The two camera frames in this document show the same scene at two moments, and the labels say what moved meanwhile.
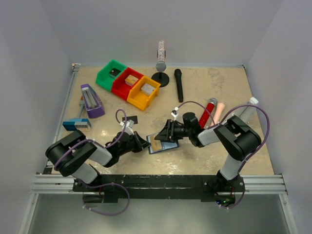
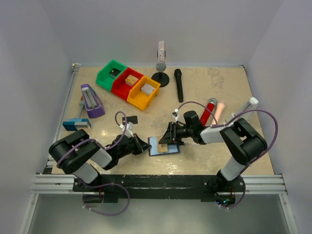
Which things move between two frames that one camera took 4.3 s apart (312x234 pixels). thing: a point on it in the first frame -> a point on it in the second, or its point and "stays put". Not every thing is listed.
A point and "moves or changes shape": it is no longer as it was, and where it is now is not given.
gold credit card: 156,144 -> 162,148
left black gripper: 141,144 stays put
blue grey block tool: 78,124 stays put
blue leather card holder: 166,145 moves or changes shape
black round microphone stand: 161,78 stays put
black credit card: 134,118 stays put
